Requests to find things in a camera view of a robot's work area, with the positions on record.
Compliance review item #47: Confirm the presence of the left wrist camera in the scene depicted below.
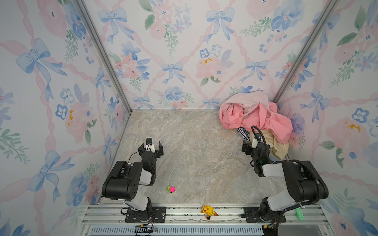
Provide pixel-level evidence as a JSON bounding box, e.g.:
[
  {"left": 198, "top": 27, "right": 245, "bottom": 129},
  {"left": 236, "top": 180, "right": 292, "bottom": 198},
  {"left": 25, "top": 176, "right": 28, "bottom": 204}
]
[{"left": 146, "top": 137, "right": 156, "bottom": 153}]

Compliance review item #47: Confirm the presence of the green plastic piece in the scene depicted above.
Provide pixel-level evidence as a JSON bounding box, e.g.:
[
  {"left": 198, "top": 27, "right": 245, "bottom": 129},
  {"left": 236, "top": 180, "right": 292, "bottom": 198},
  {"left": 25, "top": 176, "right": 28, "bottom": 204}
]
[{"left": 295, "top": 207, "right": 305, "bottom": 221}]

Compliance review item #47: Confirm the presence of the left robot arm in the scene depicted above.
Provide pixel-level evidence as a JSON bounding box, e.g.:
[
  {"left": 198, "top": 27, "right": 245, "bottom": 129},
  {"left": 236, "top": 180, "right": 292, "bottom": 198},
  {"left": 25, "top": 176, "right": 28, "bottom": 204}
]
[{"left": 102, "top": 138, "right": 164, "bottom": 222}]

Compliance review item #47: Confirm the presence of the cream yellow cloth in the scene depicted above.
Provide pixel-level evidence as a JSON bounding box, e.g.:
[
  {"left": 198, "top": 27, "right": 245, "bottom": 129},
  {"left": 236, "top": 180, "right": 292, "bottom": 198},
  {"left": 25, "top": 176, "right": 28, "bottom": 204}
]
[{"left": 250, "top": 130, "right": 289, "bottom": 160}]

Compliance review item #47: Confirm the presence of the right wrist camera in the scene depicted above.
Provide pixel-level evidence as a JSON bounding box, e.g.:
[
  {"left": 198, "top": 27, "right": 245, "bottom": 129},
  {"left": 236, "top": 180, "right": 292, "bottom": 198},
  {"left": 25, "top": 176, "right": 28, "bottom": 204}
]
[{"left": 251, "top": 134, "right": 263, "bottom": 148}]

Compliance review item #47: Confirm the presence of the bright pink cloth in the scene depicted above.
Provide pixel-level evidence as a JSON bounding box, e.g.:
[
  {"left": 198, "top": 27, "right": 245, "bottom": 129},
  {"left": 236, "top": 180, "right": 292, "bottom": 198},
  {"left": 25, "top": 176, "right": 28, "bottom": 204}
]
[{"left": 219, "top": 102, "right": 292, "bottom": 144}]

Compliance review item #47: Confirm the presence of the pink green toy cube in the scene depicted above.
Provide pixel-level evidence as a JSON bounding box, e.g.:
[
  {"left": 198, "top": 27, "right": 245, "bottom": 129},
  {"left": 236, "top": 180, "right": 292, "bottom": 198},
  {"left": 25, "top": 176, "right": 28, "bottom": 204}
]
[{"left": 166, "top": 186, "right": 176, "bottom": 193}]

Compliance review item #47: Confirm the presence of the pale pink cloth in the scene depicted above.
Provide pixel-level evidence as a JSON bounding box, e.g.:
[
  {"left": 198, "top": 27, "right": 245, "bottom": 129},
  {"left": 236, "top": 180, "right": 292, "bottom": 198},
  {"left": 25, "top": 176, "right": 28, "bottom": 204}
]
[{"left": 224, "top": 91, "right": 269, "bottom": 108}]

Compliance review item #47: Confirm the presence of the blue white striped cloth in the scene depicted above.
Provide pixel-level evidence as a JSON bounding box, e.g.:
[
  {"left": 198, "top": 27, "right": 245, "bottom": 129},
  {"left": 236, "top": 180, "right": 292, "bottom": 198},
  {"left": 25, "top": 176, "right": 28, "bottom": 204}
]
[{"left": 237, "top": 127, "right": 250, "bottom": 142}]

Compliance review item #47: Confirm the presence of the yellow toy figure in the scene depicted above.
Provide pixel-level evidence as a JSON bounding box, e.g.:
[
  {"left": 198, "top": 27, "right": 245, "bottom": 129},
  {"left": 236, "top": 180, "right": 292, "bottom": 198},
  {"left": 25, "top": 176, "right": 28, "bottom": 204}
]
[{"left": 201, "top": 205, "right": 218, "bottom": 220}]

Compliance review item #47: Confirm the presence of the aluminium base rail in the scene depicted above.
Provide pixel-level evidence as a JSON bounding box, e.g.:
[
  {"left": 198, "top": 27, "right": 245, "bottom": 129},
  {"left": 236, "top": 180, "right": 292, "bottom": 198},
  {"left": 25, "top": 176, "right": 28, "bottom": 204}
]
[{"left": 77, "top": 203, "right": 335, "bottom": 236}]

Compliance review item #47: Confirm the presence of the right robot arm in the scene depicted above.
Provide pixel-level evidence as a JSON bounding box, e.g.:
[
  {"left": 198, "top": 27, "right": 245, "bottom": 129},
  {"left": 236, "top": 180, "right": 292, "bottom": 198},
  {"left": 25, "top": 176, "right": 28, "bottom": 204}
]
[{"left": 241, "top": 141, "right": 329, "bottom": 224}]

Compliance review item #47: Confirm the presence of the black corrugated cable conduit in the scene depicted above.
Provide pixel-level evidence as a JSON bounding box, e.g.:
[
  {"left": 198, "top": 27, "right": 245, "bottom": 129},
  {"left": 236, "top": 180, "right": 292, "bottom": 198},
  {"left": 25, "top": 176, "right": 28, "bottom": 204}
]
[{"left": 250, "top": 125, "right": 322, "bottom": 204}]

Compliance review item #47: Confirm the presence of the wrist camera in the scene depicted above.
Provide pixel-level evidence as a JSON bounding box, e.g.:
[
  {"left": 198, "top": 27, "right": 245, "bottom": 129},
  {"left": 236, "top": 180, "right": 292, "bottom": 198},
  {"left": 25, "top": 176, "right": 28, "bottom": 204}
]
[
  {"left": 146, "top": 137, "right": 156, "bottom": 153},
  {"left": 251, "top": 134, "right": 263, "bottom": 148}
]

